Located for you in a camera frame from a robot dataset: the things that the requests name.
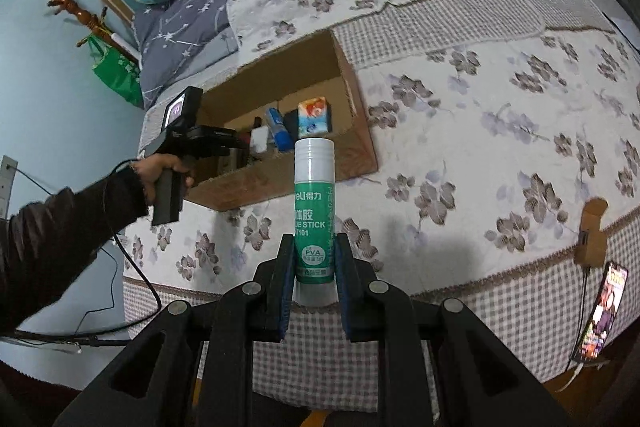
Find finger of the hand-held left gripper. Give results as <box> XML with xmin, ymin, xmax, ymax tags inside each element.
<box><xmin>215</xmin><ymin>142</ymin><xmax>251</xmax><ymax>174</ymax></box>

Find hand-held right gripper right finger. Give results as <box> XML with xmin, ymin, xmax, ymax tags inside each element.
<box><xmin>334</xmin><ymin>232</ymin><xmax>576</xmax><ymax>427</ymax></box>

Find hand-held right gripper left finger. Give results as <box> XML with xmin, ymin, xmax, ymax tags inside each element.
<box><xmin>52</xmin><ymin>233</ymin><xmax>297</xmax><ymax>427</ymax></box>

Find white charger block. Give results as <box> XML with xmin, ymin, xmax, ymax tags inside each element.
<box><xmin>249</xmin><ymin>127</ymin><xmax>271</xmax><ymax>158</ymax></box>

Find brown cardboard box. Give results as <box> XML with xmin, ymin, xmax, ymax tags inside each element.
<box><xmin>182</xmin><ymin>29</ymin><xmax>380</xmax><ymax>212</ymax></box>

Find clear bottle with blue cap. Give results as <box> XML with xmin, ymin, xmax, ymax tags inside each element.
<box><xmin>265</xmin><ymin>107</ymin><xmax>296</xmax><ymax>153</ymax></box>

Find green glue stick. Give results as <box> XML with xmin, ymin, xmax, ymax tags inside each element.
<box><xmin>292</xmin><ymin>137</ymin><xmax>336</xmax><ymax>286</ymax></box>

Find colourful tissue packet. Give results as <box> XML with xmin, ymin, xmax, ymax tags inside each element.
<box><xmin>297</xmin><ymin>96</ymin><xmax>332</xmax><ymax>139</ymax></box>

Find person's left forearm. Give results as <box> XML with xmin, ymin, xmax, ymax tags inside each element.
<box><xmin>0</xmin><ymin>167</ymin><xmax>151</xmax><ymax>339</ymax></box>

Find person's left hand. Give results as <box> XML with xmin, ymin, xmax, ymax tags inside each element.
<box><xmin>131</xmin><ymin>152</ymin><xmax>194</xmax><ymax>204</ymax></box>

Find green shopping bag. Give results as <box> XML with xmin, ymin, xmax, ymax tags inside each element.
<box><xmin>88</xmin><ymin>34</ymin><xmax>146</xmax><ymax>108</ymax></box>

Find grey star-pattern duvet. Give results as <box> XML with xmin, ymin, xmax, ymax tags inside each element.
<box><xmin>131</xmin><ymin>0</ymin><xmax>312</xmax><ymax>108</ymax></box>

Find wooden phone holder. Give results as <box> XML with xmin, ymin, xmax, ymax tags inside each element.
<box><xmin>573</xmin><ymin>197</ymin><xmax>610</xmax><ymax>268</ymax></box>

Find smartphone with lit screen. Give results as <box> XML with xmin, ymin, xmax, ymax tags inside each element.
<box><xmin>571</xmin><ymin>260</ymin><xmax>630</xmax><ymax>364</ymax></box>

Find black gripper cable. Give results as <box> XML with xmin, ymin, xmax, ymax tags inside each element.
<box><xmin>0</xmin><ymin>159</ymin><xmax>162</xmax><ymax>348</ymax></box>

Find white wall socket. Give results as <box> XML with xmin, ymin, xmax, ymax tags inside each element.
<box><xmin>0</xmin><ymin>154</ymin><xmax>20</xmax><ymax>219</ymax></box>

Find phone charging cable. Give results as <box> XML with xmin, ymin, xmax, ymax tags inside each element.
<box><xmin>567</xmin><ymin>264</ymin><xmax>595</xmax><ymax>388</ymax></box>

